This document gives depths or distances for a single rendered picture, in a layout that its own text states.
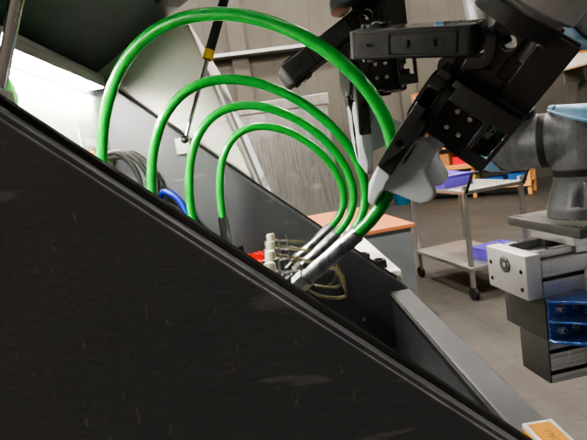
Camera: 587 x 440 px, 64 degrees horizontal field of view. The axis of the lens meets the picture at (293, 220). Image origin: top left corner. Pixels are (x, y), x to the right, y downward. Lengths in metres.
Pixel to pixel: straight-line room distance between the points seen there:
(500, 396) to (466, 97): 0.35
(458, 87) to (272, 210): 0.58
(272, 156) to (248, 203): 6.81
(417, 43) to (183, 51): 0.64
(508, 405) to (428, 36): 0.39
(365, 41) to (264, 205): 0.54
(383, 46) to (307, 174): 7.39
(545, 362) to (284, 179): 6.87
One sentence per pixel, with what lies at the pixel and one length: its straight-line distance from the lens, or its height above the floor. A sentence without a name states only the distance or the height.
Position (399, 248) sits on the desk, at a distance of 3.35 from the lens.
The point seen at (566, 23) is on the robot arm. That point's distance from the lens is 0.41.
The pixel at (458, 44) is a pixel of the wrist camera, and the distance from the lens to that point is 0.42.
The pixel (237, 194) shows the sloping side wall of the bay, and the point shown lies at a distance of 0.93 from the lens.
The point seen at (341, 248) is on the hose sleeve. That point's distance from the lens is 0.50.
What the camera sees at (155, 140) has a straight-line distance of 0.71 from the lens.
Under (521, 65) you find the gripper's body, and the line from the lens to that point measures 0.42.
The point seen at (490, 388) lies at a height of 0.95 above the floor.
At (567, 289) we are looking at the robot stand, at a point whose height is 0.91.
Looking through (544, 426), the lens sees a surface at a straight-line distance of 0.54.
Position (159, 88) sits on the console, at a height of 1.42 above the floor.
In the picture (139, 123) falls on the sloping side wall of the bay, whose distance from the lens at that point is 0.96.
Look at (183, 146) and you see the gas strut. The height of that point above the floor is 1.30.
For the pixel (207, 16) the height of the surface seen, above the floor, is 1.41.
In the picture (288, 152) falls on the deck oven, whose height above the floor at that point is 1.31.
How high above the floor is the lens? 1.25
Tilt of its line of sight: 8 degrees down
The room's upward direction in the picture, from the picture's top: 9 degrees counter-clockwise
